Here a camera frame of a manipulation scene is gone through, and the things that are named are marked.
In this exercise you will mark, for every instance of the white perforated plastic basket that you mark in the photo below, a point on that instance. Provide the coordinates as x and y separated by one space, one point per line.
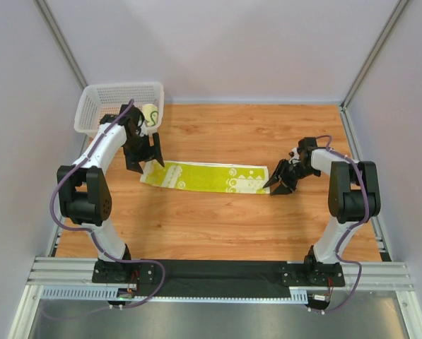
98 100

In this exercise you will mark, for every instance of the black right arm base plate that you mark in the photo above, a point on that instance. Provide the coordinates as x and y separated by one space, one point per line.
319 275

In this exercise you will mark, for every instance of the aluminium front frame rail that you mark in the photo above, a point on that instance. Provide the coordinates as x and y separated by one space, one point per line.
85 271

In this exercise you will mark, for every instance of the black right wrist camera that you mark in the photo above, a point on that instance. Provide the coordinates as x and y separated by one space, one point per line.
306 144

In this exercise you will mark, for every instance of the green and cream patterned towel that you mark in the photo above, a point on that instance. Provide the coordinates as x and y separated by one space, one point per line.
150 113

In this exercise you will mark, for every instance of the aluminium left corner post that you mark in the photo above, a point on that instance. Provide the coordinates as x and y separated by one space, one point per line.
60 40

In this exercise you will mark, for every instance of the aluminium right corner post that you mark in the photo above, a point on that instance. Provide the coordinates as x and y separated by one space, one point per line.
381 41

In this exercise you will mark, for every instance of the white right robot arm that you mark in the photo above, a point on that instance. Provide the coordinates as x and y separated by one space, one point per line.
353 199

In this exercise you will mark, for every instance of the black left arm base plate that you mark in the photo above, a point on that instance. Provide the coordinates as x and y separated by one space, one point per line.
131 273

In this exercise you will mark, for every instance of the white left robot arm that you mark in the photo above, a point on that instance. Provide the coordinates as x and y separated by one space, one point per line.
82 191

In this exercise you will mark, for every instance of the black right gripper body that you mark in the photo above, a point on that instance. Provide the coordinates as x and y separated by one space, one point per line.
288 174

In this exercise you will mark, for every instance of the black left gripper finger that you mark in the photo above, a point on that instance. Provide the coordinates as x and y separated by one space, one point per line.
134 166
156 149

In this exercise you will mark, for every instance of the yellow and cream towel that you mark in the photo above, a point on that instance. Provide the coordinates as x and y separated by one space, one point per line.
207 177

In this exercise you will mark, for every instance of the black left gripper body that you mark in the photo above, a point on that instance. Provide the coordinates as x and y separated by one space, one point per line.
142 152

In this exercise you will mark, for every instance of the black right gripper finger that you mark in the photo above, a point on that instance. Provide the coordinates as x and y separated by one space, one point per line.
284 188
276 176

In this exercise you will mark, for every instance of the aluminium corner post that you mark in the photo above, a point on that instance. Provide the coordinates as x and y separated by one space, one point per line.
381 41
60 40

